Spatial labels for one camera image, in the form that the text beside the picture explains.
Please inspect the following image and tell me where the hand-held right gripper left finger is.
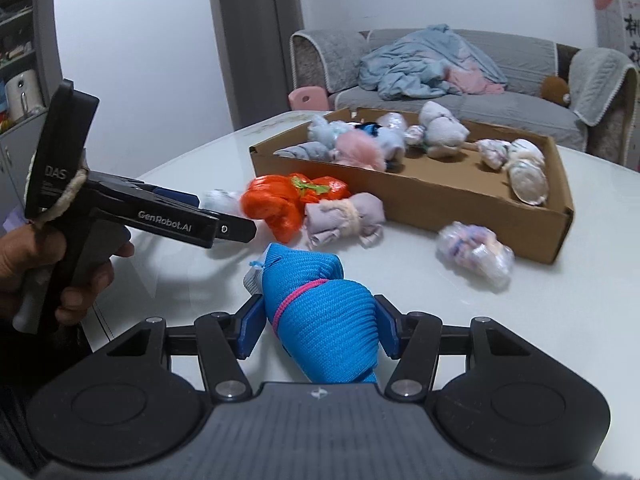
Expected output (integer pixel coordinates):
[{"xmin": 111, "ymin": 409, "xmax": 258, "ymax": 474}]
[{"xmin": 107, "ymin": 295, "xmax": 266, "ymax": 402}]

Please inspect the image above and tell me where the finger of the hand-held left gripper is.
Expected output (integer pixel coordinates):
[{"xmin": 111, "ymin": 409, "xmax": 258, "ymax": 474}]
[
  {"xmin": 87, "ymin": 171, "xmax": 257, "ymax": 250},
  {"xmin": 132, "ymin": 182, "xmax": 201, "ymax": 207}
]

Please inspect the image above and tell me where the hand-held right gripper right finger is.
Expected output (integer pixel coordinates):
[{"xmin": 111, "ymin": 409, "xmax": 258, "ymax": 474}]
[{"xmin": 372, "ymin": 294, "xmax": 533, "ymax": 401}]

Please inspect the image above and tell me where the blue knit sock bundle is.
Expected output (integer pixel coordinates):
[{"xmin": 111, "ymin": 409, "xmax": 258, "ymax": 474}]
[{"xmin": 243, "ymin": 242, "xmax": 381, "ymax": 386}]

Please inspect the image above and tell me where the brown cardboard box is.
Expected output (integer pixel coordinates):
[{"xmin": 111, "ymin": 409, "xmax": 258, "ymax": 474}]
[{"xmin": 249, "ymin": 106, "xmax": 575, "ymax": 266}]

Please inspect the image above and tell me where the person's left forearm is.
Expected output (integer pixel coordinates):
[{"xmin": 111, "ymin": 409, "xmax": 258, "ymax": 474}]
[{"xmin": 0, "ymin": 310, "xmax": 61, "ymax": 480}]

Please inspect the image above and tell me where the person's left hand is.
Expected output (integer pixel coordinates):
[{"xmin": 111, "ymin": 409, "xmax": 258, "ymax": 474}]
[{"xmin": 0, "ymin": 222, "xmax": 136, "ymax": 328}]

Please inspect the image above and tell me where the orange rolled sock bundle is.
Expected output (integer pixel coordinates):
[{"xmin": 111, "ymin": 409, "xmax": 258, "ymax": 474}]
[{"xmin": 240, "ymin": 174, "xmax": 352, "ymax": 244}]

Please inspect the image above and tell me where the white kitchen appliance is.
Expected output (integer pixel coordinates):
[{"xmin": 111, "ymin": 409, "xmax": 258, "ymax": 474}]
[{"xmin": 5, "ymin": 69, "xmax": 44, "ymax": 122}]

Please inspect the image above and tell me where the beige twine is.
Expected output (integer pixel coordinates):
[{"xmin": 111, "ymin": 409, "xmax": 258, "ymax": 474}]
[{"xmin": 22, "ymin": 152, "xmax": 91, "ymax": 223}]

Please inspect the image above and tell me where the lilac cloth bundle beige band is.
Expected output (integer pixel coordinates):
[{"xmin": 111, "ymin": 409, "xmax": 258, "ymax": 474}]
[{"xmin": 305, "ymin": 194, "xmax": 386, "ymax": 250}]

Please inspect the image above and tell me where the grey-blue cloth bundle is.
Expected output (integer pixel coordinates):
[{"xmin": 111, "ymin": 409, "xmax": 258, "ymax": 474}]
[{"xmin": 274, "ymin": 141, "xmax": 334, "ymax": 163}]

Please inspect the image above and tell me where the grey shelving unit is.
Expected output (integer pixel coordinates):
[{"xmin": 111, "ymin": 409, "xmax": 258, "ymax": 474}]
[{"xmin": 0, "ymin": 0, "xmax": 63, "ymax": 221}]

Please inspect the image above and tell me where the clear plastic wrapped bundle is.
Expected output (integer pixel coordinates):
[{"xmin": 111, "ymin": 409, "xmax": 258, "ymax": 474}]
[{"xmin": 436, "ymin": 221, "xmax": 516, "ymax": 290}]

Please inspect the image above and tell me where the light blue cloth bundle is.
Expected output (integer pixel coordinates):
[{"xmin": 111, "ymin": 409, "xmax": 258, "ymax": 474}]
[{"xmin": 306, "ymin": 114, "xmax": 353, "ymax": 147}]

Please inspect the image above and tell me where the pink fluffy bundle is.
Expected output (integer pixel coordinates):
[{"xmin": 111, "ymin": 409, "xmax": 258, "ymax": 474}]
[{"xmin": 334, "ymin": 132, "xmax": 387, "ymax": 171}]

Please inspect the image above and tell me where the pink plastic stool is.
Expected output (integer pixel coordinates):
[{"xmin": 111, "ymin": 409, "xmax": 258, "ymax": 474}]
[{"xmin": 287, "ymin": 86, "xmax": 332, "ymax": 112}]

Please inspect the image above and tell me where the grey door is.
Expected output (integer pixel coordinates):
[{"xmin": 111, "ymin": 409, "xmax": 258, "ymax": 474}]
[{"xmin": 209, "ymin": 0, "xmax": 306, "ymax": 131}]

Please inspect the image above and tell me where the pale blue plastic-wrapped bundle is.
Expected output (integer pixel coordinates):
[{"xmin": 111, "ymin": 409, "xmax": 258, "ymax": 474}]
[{"xmin": 375, "ymin": 112, "xmax": 408, "ymax": 161}]

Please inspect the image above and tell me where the small floral cloth bundle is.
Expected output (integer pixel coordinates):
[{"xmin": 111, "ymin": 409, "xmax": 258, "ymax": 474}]
[{"xmin": 404, "ymin": 124, "xmax": 429, "ymax": 149}]

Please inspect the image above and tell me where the white beige sock bundle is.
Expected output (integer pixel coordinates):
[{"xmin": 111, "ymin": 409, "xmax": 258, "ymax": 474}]
[{"xmin": 507, "ymin": 162, "xmax": 551, "ymax": 207}]

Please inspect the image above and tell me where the grey quilted armrest cover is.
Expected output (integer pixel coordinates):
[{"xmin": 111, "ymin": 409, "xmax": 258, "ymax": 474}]
[
  {"xmin": 569, "ymin": 47, "xmax": 640, "ymax": 127},
  {"xmin": 291, "ymin": 30, "xmax": 371, "ymax": 95}
]

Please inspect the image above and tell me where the small plastic-wrapped patterned bundle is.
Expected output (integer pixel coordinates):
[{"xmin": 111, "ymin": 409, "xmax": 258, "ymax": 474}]
[{"xmin": 475, "ymin": 139, "xmax": 513, "ymax": 170}]

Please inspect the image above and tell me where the large white lilac cloth bundle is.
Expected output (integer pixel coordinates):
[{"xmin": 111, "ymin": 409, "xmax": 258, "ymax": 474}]
[{"xmin": 417, "ymin": 101, "xmax": 471, "ymax": 158}]

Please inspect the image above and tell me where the round plastic-wrapped white bundle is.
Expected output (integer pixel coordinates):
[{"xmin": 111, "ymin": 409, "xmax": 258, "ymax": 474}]
[{"xmin": 509, "ymin": 138, "xmax": 546, "ymax": 166}]

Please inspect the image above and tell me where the light blue blanket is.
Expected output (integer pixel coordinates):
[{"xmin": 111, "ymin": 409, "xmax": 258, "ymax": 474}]
[{"xmin": 357, "ymin": 23, "xmax": 508, "ymax": 101}]

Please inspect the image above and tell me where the grey quilted sofa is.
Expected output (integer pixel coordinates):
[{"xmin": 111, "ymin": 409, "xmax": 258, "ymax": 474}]
[{"xmin": 290, "ymin": 27, "xmax": 640, "ymax": 171}]

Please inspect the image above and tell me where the pink cloth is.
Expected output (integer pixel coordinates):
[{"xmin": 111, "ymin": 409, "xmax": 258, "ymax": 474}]
[{"xmin": 442, "ymin": 66, "xmax": 506, "ymax": 96}]

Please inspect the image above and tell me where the brown plush toy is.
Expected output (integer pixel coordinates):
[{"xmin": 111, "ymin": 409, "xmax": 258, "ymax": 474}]
[{"xmin": 540, "ymin": 75, "xmax": 572, "ymax": 107}]

